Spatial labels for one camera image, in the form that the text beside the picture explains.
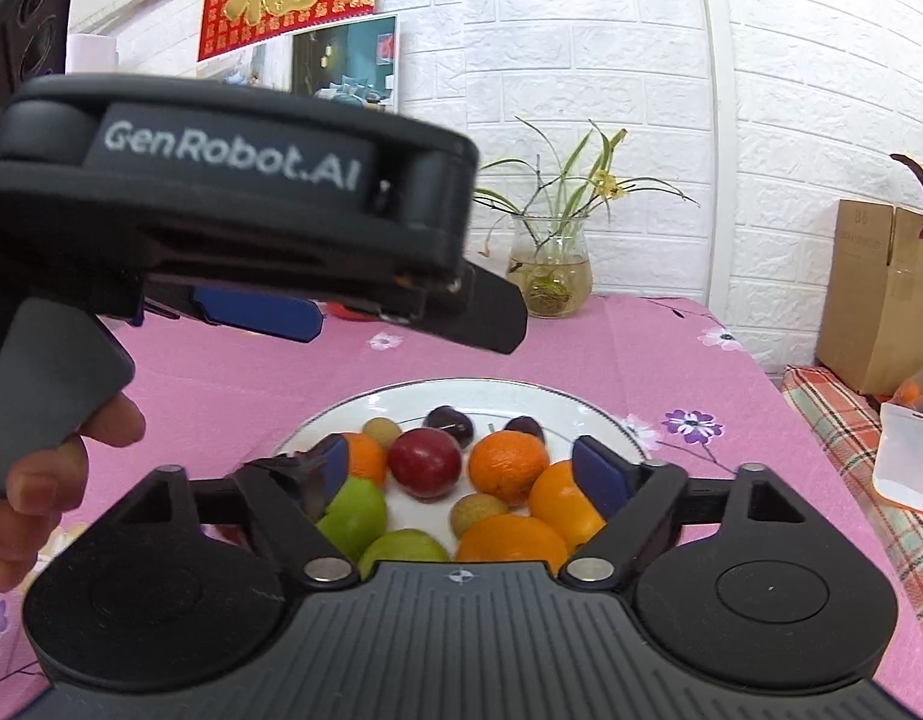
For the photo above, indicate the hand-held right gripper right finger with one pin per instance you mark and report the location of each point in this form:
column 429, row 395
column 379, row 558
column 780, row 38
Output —
column 598, row 474

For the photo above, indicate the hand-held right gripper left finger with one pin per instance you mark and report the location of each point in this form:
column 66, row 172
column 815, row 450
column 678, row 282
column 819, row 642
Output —
column 332, row 469

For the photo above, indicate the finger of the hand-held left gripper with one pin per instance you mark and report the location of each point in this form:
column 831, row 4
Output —
column 484, row 311
column 259, row 315

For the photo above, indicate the bumpy tangerine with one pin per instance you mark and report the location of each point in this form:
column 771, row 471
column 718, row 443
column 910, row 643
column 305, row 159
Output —
column 508, row 466
column 365, row 459

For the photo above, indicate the smooth orange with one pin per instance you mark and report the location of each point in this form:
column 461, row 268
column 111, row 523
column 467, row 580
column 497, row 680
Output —
column 559, row 502
column 510, row 540

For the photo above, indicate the green apple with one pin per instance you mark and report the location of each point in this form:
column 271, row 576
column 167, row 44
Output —
column 356, row 514
column 401, row 549

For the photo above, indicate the brown kiwi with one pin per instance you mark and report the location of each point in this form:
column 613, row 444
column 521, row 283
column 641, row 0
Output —
column 381, row 431
column 476, row 511

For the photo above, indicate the white plate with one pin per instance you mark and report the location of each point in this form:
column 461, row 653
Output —
column 566, row 409

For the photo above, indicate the dark purple plum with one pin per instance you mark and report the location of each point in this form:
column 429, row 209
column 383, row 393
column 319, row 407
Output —
column 448, row 424
column 523, row 427

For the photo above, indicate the red apple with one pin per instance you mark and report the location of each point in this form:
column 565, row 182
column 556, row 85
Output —
column 424, row 463

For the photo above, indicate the person's left hand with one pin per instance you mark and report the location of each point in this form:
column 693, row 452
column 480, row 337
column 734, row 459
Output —
column 34, row 532

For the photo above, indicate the glass vase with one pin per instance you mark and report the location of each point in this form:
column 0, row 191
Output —
column 551, row 277

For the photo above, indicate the pink floral tablecloth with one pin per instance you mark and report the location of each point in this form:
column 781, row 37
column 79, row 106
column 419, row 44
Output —
column 656, row 360

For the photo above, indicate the green orchid plant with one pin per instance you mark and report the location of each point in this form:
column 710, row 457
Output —
column 574, row 172

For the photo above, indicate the plaid cloth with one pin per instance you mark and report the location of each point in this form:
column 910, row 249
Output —
column 829, row 405

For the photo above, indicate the black speaker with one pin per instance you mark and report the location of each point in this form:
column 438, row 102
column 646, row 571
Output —
column 34, row 7

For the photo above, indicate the white plastic pouch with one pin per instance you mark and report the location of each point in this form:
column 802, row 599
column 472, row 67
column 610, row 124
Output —
column 908, row 457

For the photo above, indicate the cardboard box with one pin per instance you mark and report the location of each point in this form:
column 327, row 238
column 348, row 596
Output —
column 874, row 300

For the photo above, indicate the bedroom wall poster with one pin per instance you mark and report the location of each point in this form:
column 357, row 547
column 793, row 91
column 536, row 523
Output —
column 341, row 52

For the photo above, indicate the red gold wall hanging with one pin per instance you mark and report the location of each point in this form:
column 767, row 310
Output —
column 281, row 0

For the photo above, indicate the white wall appliance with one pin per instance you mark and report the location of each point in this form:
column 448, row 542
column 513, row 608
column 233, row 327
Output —
column 94, row 54

